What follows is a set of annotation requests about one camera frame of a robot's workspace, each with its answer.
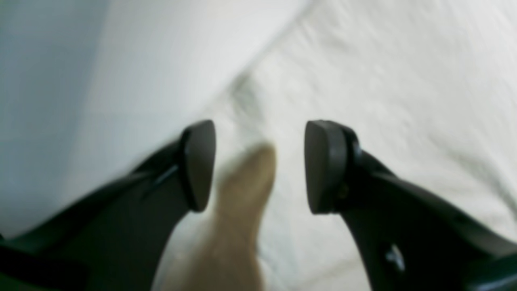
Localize grey t-shirt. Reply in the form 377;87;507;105
62;0;516;291

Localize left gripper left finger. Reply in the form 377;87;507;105
1;120;216;291

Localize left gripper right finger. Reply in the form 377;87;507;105
304;120;517;291

